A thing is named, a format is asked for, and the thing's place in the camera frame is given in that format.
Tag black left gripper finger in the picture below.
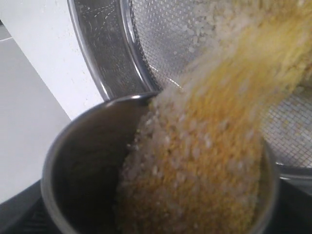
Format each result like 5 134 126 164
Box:
0 181 50 234

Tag yellow and white grain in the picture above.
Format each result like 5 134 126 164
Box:
116 0 312 234

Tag stainless steel cup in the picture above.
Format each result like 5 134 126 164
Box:
41 92 280 234

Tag round stainless steel sieve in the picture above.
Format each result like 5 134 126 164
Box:
68 0 312 182

